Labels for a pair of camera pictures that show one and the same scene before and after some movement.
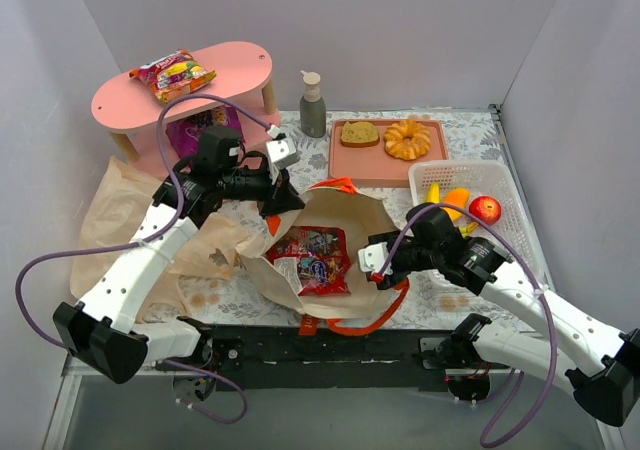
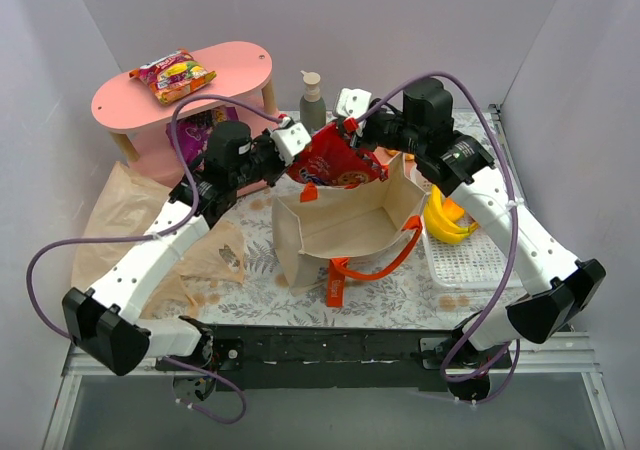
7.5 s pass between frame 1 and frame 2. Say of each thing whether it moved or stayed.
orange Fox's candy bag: stayed
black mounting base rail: stayed
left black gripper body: moved
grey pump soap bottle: stayed
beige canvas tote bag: moved
